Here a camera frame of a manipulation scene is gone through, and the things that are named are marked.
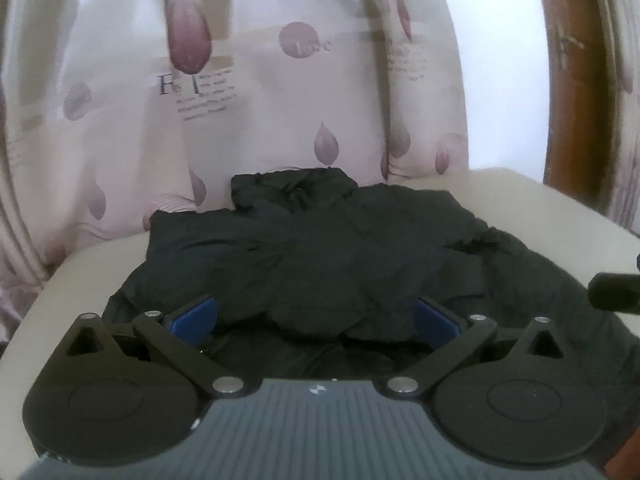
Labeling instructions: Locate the floral beige curtain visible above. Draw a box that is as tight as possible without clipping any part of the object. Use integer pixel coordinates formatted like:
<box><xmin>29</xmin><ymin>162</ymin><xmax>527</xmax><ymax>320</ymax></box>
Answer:
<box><xmin>1</xmin><ymin>0</ymin><xmax>470</xmax><ymax>341</ymax></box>

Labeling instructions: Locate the black jacket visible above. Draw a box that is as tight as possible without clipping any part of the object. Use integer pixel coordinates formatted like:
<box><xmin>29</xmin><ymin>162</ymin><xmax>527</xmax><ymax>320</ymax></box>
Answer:
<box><xmin>104</xmin><ymin>168</ymin><xmax>639</xmax><ymax>439</ymax></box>

